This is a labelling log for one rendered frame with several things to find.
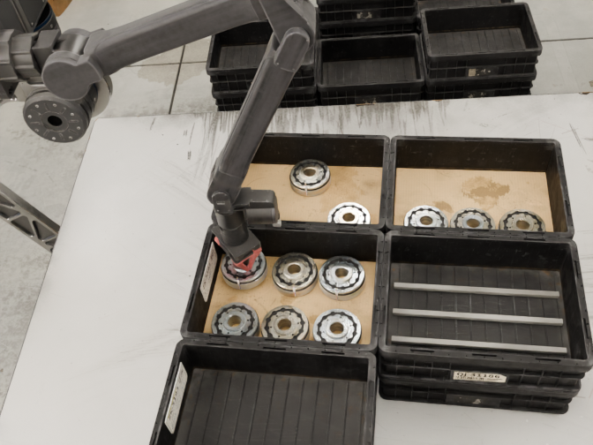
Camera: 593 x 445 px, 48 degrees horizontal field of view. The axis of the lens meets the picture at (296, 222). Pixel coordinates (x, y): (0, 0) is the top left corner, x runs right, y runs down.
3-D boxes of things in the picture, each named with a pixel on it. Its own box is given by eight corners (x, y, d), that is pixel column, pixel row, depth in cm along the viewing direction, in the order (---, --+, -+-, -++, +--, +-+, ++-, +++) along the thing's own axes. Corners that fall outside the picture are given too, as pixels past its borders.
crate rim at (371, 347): (180, 343, 136) (177, 336, 134) (211, 228, 155) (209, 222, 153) (377, 358, 130) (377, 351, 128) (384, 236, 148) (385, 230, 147)
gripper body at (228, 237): (236, 219, 148) (231, 197, 142) (262, 247, 142) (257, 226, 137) (212, 234, 146) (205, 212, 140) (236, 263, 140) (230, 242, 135)
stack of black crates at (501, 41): (421, 147, 271) (427, 56, 236) (415, 99, 289) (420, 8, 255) (522, 143, 267) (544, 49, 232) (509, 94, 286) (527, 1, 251)
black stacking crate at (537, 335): (378, 379, 137) (378, 352, 129) (385, 262, 156) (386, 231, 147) (581, 395, 131) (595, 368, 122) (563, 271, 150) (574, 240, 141)
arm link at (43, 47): (32, 31, 111) (22, 49, 108) (91, 26, 110) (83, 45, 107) (51, 77, 118) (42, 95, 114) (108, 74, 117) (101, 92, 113)
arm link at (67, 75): (288, -59, 101) (286, -27, 94) (320, 18, 110) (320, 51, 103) (48, 35, 114) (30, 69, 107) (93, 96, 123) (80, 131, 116)
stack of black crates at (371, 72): (322, 152, 274) (317, 87, 248) (322, 103, 293) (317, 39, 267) (420, 147, 271) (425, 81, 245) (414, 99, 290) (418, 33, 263)
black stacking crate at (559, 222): (385, 260, 156) (386, 230, 147) (390, 169, 174) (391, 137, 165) (563, 269, 150) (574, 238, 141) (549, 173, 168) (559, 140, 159)
